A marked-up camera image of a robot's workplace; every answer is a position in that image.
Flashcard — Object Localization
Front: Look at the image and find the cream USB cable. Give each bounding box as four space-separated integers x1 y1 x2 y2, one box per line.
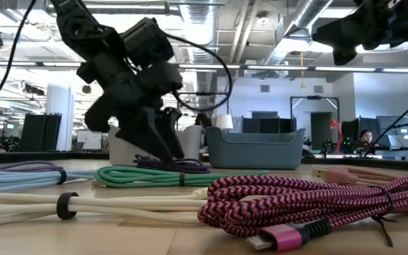
0 187 210 229

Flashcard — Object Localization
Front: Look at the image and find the whiteboard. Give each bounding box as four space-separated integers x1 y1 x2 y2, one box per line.
76 130 103 150

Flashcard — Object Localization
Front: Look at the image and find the black left wrist camera cable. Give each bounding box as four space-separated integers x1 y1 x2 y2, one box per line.
164 33 234 113

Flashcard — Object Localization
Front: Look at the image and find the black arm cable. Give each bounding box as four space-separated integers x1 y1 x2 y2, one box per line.
0 0 38 142
363 89 408 157

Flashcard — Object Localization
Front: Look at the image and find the light blue USB cable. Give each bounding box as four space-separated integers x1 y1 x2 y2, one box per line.
0 169 97 194

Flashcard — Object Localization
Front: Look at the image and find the pinkish brown USB cable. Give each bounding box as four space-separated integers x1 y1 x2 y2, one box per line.
311 164 408 186

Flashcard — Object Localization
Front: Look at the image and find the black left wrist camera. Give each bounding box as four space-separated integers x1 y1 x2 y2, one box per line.
120 17 175 68

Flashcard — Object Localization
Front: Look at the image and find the dark purple USB cable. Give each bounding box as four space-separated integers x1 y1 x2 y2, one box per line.
132 154 212 175

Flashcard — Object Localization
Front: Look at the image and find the green USB cable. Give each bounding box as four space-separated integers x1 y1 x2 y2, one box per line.
94 165 269 189

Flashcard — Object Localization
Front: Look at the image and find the teal plastic bin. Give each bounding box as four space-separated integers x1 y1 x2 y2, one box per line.
205 126 307 169

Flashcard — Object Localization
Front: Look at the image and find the white lamp shade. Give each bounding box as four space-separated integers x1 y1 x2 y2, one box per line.
215 113 234 130

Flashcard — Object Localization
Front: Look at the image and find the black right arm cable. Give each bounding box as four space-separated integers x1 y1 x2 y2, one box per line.
363 89 408 157

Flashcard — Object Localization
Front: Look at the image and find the person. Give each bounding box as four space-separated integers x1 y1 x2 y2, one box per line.
194 112 213 129
353 128 375 154

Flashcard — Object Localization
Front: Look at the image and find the magenta braided USB cable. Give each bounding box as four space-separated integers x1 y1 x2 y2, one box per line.
197 174 408 254

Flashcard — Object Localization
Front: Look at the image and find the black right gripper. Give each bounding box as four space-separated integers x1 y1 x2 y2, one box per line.
312 0 408 67

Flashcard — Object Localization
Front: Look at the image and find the black room partition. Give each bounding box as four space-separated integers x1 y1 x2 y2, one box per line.
20 113 62 152

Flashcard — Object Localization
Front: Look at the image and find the red ribbon object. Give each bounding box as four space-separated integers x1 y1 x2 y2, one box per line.
329 118 344 154

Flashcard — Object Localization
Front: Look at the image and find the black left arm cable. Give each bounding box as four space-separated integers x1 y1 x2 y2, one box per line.
0 0 38 142

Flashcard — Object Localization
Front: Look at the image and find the light purple USB cable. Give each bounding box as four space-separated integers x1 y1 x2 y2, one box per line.
0 160 65 174

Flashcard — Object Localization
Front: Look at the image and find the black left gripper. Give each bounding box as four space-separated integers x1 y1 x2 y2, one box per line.
76 59 186 163

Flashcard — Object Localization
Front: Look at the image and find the black background stand frame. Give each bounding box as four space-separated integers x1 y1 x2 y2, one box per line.
290 95 340 150

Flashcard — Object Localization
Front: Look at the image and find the grey plastic bin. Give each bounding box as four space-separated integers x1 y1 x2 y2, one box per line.
107 123 205 167

